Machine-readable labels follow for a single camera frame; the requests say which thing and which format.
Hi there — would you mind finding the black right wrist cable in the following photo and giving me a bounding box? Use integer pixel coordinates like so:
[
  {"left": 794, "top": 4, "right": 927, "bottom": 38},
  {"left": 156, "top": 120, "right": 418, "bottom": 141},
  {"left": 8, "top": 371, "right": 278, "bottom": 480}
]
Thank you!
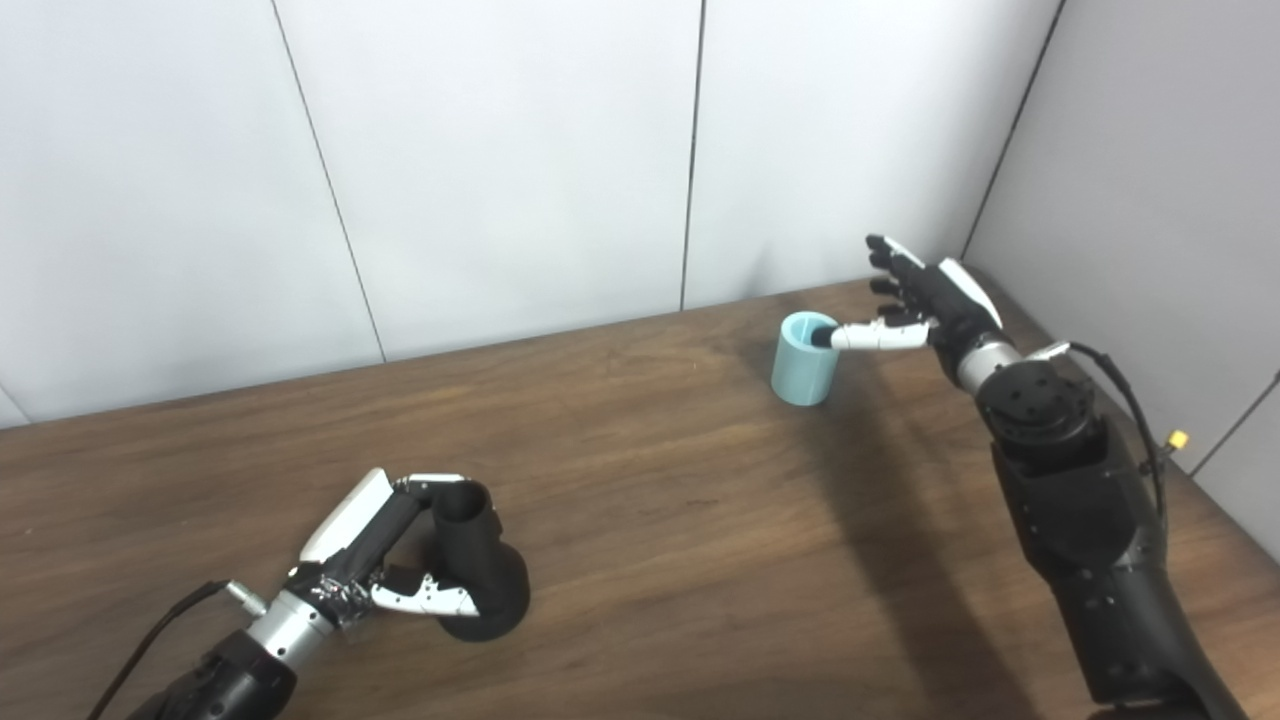
[{"left": 1020, "top": 340, "right": 1171, "bottom": 521}]

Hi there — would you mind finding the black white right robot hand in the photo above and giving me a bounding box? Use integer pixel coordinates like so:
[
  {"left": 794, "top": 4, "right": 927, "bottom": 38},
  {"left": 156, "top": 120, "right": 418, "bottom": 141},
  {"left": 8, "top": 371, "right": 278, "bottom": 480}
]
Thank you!
[{"left": 810, "top": 234, "right": 1006, "bottom": 368}]

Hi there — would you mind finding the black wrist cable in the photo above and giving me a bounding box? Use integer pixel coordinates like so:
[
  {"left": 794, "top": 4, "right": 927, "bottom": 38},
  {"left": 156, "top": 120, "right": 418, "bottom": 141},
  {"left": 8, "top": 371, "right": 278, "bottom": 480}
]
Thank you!
[
  {"left": 85, "top": 580, "right": 269, "bottom": 720},
  {"left": 1020, "top": 340, "right": 1171, "bottom": 521}
]

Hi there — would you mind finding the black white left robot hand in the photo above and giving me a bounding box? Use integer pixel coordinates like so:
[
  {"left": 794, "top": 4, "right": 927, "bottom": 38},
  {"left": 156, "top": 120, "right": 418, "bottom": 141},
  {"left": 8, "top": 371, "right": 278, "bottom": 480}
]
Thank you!
[{"left": 285, "top": 468, "right": 501, "bottom": 631}]

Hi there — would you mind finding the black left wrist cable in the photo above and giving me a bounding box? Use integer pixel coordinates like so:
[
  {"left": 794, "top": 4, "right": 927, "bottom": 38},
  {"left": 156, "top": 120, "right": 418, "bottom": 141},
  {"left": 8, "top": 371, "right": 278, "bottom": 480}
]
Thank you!
[{"left": 85, "top": 580, "right": 269, "bottom": 720}]

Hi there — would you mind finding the light-blue hose piece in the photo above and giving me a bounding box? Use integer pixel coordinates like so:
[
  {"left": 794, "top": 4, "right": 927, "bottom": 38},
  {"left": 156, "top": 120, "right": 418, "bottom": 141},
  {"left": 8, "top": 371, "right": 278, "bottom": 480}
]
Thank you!
[{"left": 770, "top": 311, "right": 841, "bottom": 408}]

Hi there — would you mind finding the black flared nozzle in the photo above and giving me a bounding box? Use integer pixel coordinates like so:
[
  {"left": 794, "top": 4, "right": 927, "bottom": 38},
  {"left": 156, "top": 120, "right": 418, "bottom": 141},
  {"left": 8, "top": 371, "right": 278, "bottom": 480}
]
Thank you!
[{"left": 430, "top": 480, "right": 531, "bottom": 643}]

